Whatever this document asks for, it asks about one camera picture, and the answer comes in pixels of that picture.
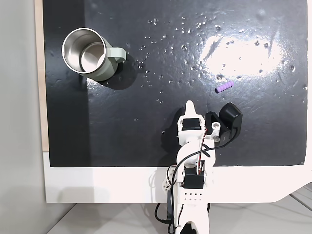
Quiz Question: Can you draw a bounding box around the purple ribbed pen grip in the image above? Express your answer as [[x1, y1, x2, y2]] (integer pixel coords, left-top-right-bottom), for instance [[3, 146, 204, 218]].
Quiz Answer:
[[214, 80, 234, 94]]

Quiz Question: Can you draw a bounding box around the black glossy mat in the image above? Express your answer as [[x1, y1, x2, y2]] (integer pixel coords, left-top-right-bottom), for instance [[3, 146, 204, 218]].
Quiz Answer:
[[42, 0, 308, 168]]

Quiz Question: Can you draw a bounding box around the steel mug sage green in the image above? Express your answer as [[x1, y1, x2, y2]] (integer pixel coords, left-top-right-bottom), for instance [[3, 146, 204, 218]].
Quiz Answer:
[[61, 27, 127, 81]]

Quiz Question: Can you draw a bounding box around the light wooden board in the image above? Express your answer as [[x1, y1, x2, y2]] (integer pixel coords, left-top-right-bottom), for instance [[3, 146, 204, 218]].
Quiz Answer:
[[34, 0, 51, 152]]

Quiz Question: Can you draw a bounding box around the black camera box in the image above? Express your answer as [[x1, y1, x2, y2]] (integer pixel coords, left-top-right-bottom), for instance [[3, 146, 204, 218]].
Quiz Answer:
[[204, 102, 243, 147]]

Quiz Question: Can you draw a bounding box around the red white servo wire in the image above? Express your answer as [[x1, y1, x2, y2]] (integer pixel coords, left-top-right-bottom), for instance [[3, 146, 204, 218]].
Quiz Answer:
[[196, 128, 208, 175]]

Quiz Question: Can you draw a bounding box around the black power cable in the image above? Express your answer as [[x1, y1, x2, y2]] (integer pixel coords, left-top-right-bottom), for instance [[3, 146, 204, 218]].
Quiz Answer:
[[154, 201, 174, 225]]

